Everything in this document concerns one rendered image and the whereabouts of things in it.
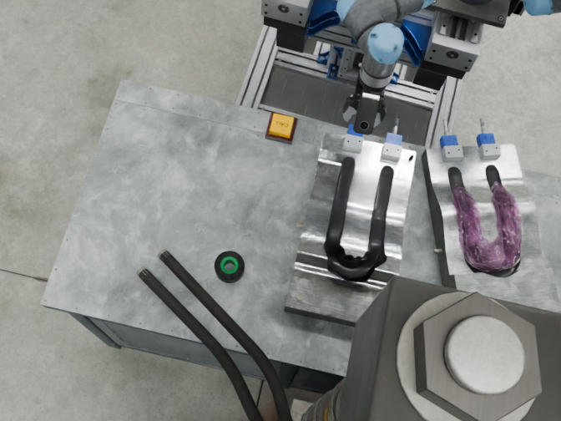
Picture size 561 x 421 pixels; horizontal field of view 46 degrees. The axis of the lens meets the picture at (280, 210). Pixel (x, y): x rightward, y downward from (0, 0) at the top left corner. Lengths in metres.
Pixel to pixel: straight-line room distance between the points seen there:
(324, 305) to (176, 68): 1.60
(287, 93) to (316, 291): 1.16
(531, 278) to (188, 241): 0.91
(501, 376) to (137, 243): 1.43
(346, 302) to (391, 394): 1.20
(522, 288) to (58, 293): 1.20
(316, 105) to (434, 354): 2.22
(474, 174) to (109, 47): 1.80
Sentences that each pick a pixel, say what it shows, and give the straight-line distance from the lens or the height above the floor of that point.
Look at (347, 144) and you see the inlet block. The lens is 1.82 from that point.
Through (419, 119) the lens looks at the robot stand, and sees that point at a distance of 2.73.
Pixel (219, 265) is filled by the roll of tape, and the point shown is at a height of 0.83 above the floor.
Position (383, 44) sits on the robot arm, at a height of 1.36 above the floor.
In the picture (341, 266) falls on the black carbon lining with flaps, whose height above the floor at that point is 0.87.
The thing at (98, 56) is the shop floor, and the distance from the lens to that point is 3.11.
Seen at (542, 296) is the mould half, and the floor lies 0.91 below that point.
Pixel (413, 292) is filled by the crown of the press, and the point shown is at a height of 2.01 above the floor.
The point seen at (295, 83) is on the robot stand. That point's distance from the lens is 2.73.
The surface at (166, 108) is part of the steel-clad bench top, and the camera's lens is 2.00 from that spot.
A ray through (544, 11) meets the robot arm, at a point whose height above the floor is 1.32.
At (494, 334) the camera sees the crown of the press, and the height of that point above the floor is 2.06.
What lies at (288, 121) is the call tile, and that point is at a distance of 1.93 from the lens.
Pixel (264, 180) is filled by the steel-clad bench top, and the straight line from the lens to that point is 1.89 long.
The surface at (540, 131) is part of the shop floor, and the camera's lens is 3.13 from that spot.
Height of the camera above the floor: 2.54
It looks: 69 degrees down
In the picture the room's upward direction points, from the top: 8 degrees clockwise
